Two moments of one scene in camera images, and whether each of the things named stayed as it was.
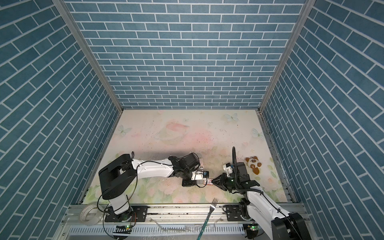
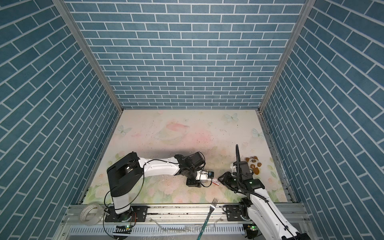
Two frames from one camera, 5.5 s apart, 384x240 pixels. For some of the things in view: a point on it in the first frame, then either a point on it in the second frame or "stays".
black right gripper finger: x=220 y=185 → x=226 y=184
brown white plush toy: x=253 y=163 stays
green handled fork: x=213 y=206 stays
